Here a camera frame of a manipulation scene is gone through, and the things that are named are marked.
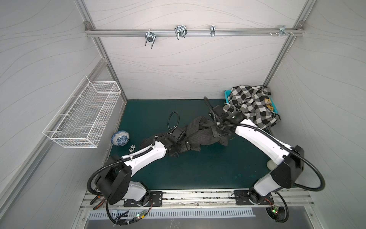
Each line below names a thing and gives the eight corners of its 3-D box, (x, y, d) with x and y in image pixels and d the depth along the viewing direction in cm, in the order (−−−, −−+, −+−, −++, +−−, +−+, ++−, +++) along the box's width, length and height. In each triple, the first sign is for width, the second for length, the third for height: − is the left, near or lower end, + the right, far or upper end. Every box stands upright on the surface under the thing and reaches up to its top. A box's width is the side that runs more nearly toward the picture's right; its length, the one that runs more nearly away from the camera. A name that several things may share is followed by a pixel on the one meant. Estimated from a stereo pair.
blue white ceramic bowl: (110, 146, 94) (108, 143, 91) (115, 132, 100) (114, 130, 98) (127, 146, 94) (125, 143, 91) (131, 132, 100) (129, 130, 98)
